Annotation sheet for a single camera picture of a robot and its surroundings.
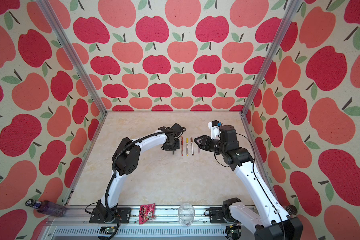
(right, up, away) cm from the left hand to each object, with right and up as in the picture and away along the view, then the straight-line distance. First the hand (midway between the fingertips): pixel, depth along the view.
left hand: (178, 150), depth 99 cm
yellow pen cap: (+6, +6, +6) cm, 10 cm away
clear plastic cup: (+4, -29, -23) cm, 37 cm away
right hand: (+11, +9, -25) cm, 29 cm away
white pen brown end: (+9, +2, +2) cm, 10 cm away
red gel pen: (+2, +4, +5) cm, 6 cm away
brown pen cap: (+9, +6, +6) cm, 13 cm away
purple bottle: (-60, -21, -31) cm, 71 cm away
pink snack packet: (-16, -28, -24) cm, 40 cm away
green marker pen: (-3, -2, 0) cm, 4 cm away
